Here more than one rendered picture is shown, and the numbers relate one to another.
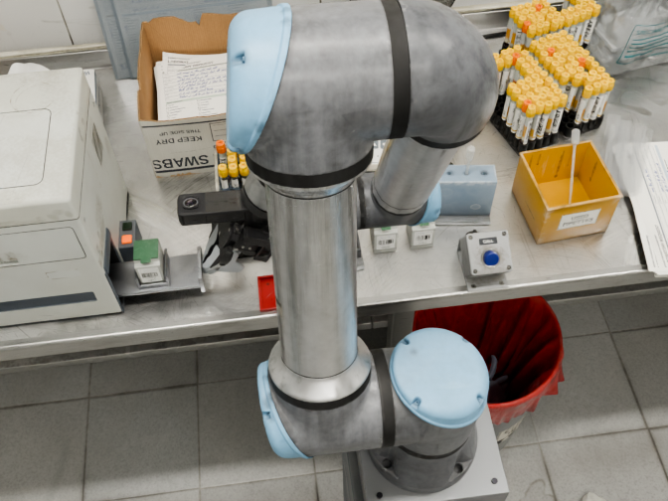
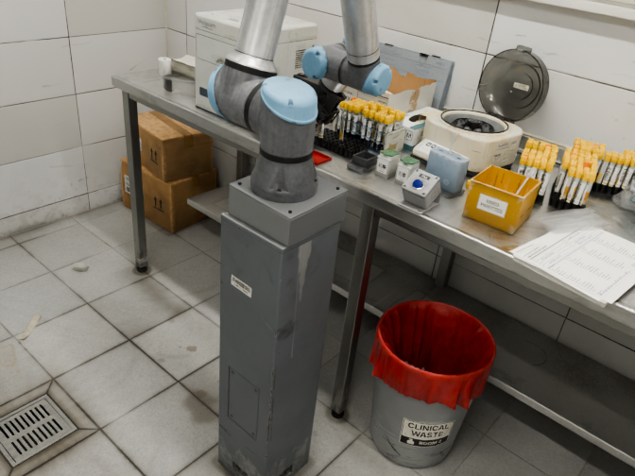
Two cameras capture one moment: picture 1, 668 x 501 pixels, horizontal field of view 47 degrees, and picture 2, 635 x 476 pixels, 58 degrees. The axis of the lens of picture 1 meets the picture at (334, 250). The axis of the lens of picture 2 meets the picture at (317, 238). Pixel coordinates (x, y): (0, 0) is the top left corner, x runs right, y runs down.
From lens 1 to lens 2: 1.13 m
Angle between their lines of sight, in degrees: 39
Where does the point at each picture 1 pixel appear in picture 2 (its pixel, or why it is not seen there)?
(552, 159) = (511, 183)
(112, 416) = not seen: hidden behind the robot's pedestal
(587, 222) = (498, 212)
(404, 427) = (254, 103)
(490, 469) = (295, 209)
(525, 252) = (451, 213)
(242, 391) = not seen: hidden behind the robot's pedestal
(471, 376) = (298, 95)
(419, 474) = (258, 172)
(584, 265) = (476, 234)
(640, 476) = not seen: outside the picture
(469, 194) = (444, 168)
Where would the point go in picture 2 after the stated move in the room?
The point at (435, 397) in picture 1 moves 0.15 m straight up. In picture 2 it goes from (273, 88) to (278, 8)
